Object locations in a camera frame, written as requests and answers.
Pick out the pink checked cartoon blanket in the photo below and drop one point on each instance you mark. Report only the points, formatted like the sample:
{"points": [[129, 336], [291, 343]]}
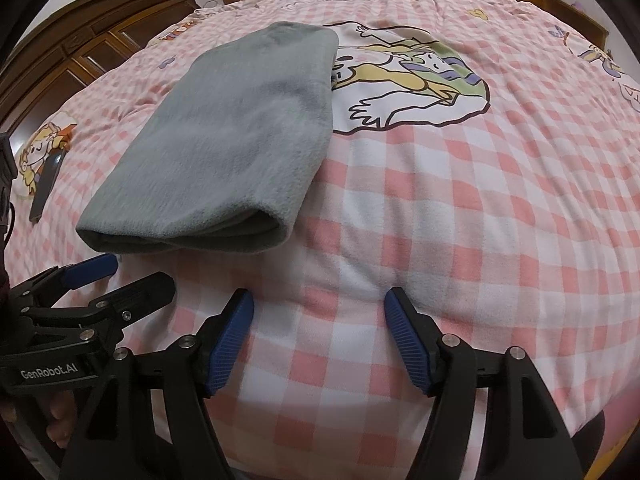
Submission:
{"points": [[450, 210]]}

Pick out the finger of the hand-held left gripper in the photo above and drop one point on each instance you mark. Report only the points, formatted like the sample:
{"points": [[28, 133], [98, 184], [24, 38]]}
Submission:
{"points": [[87, 269], [142, 292]]}

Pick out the grey pants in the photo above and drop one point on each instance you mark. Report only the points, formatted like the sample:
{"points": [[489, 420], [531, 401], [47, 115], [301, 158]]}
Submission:
{"points": [[225, 150]]}

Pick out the black phone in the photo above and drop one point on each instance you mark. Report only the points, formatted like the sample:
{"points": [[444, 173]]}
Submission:
{"points": [[46, 187]]}

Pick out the dark wooden headboard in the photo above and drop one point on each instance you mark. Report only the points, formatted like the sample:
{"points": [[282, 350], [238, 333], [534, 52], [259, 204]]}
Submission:
{"points": [[80, 45]]}

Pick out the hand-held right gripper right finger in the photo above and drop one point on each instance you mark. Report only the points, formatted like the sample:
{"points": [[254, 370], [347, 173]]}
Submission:
{"points": [[407, 340]]}

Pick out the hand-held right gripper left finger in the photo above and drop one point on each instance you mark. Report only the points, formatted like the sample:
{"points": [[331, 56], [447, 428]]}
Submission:
{"points": [[231, 345]]}

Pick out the person's left hand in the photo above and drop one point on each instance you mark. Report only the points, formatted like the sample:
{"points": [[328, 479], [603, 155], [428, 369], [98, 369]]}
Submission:
{"points": [[60, 420]]}

